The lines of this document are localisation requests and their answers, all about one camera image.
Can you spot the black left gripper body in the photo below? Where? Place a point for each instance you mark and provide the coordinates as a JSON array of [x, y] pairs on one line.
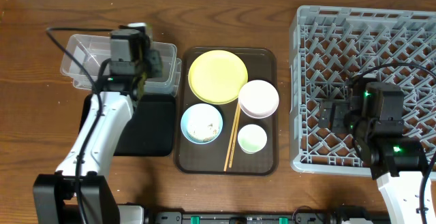
[[151, 67]]

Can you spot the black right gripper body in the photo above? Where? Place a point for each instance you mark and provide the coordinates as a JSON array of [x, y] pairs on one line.
[[331, 114]]

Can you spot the rice food scraps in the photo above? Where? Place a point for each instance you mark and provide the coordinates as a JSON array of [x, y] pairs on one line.
[[203, 127]]

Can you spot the light blue bowl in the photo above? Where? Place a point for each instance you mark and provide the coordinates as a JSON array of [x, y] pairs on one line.
[[204, 107]]

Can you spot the white green cup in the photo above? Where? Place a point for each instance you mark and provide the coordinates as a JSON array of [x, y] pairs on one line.
[[252, 138]]

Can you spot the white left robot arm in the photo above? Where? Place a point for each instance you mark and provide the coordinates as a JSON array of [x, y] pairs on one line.
[[78, 192]]

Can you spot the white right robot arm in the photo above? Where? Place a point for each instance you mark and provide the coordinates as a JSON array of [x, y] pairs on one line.
[[373, 116]]

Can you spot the clear plastic waste bin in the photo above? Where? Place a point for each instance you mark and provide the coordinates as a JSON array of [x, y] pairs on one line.
[[92, 50]]

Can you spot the black waste tray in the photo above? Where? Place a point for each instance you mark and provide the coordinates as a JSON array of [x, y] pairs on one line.
[[150, 132]]

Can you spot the grey dishwasher rack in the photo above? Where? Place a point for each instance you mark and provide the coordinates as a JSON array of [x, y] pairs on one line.
[[332, 48]]

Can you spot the yellow plate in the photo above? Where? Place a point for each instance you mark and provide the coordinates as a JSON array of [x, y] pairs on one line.
[[217, 76]]

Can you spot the pink shallow bowl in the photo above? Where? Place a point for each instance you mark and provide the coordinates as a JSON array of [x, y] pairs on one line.
[[258, 99]]

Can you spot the dark brown serving tray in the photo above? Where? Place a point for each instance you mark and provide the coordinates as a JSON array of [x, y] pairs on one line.
[[219, 156]]

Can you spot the wooden chopstick right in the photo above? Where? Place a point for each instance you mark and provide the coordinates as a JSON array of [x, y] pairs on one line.
[[235, 139]]

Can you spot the wooden chopstick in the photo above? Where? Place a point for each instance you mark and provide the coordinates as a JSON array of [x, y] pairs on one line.
[[236, 115], [235, 139]]

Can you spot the wooden chopstick left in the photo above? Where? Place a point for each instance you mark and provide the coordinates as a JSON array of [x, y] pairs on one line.
[[236, 115]]

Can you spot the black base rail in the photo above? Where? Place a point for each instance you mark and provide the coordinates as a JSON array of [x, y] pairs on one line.
[[238, 217]]

